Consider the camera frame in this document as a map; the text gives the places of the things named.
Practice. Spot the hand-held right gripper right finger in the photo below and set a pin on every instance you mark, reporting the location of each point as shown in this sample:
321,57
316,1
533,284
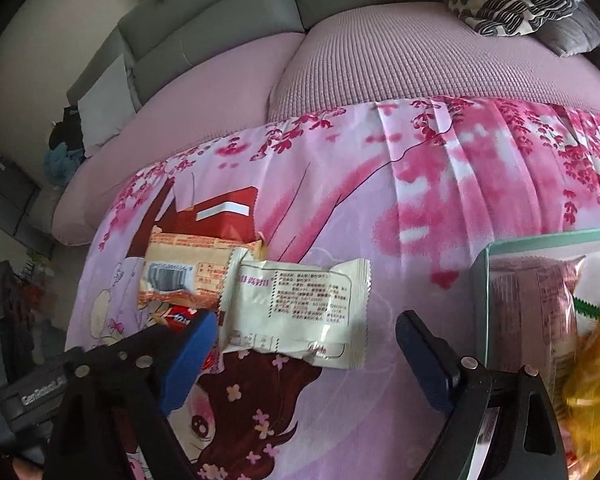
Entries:
425,360

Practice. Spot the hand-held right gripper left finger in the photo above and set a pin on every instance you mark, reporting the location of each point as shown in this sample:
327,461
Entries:
180,385

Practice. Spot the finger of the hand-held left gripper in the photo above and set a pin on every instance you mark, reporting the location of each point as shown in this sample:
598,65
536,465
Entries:
120,345

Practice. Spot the red white snack packet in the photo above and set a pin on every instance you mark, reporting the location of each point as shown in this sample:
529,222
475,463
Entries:
180,316

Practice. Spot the teal box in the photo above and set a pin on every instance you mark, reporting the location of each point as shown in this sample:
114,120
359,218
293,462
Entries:
480,270

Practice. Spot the orange white snack packet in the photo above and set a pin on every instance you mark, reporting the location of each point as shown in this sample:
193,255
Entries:
190,260

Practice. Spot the pink snack packet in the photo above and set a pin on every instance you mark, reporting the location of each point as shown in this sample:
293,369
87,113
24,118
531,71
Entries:
525,305

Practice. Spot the cream snack packet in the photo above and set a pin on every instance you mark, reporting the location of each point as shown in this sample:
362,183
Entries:
290,310

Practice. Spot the yellow snack packet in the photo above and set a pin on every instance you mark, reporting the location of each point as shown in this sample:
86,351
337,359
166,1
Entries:
595,385

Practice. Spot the clear packet with white bun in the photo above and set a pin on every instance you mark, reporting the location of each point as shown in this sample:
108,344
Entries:
595,272

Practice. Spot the pink printed blanket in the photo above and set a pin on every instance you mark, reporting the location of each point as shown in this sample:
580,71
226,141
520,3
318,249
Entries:
380,235

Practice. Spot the dark red packet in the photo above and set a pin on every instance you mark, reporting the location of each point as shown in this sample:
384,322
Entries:
200,230

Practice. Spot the dark cabinet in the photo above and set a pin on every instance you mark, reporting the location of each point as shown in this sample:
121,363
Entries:
10,200

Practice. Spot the teal cloth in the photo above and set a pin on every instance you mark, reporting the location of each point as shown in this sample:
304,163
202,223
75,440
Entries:
62,162

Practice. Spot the dark cloth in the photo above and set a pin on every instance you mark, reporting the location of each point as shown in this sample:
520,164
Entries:
65,127

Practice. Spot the light grey pillow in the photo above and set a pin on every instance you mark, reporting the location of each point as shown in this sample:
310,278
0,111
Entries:
105,105

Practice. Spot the pink sofa seat cover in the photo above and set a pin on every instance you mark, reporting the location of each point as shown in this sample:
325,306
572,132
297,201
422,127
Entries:
380,60

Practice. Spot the grey sofa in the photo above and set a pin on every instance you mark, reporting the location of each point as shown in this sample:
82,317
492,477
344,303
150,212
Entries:
205,35

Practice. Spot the dark grey pillow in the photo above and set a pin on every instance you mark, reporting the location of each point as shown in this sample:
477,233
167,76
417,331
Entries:
575,35

